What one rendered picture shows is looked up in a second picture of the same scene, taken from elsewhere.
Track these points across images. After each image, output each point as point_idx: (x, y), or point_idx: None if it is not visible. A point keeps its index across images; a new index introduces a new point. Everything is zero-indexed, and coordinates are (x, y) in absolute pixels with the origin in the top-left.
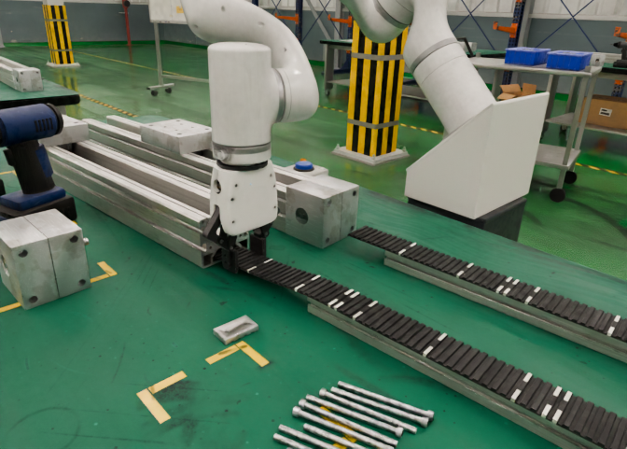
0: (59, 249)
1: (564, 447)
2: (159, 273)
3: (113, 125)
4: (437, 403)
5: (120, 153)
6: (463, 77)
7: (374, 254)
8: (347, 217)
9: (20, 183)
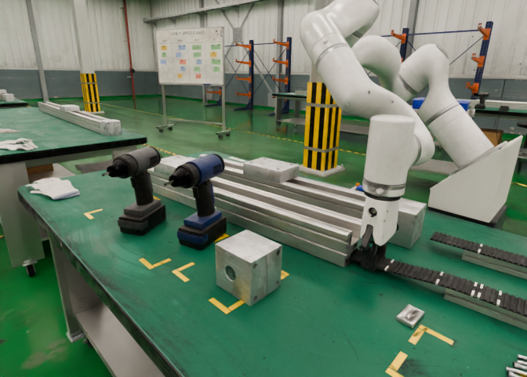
0: (270, 261)
1: None
2: (317, 272)
3: None
4: None
5: None
6: (469, 127)
7: (448, 251)
8: (420, 225)
9: (199, 209)
